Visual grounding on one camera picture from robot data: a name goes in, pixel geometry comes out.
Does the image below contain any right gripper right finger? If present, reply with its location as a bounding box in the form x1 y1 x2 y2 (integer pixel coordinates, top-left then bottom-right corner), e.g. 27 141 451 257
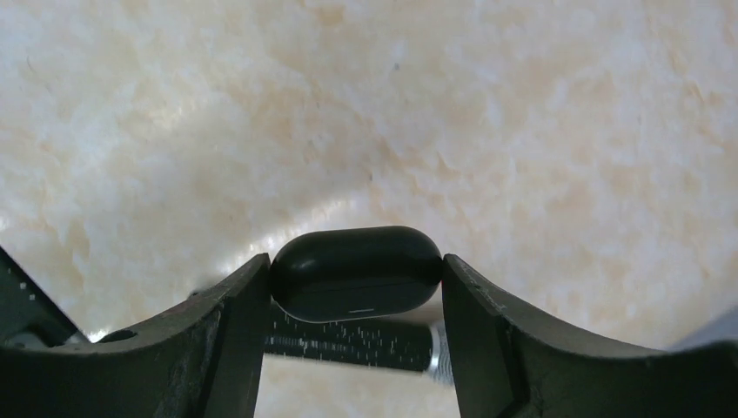
441 254 737 417

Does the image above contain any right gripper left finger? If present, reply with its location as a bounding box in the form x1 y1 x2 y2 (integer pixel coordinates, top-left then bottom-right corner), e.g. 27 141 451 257
1 254 271 417

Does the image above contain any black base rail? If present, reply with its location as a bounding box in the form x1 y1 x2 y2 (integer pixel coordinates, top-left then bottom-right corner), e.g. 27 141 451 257
1 251 87 348

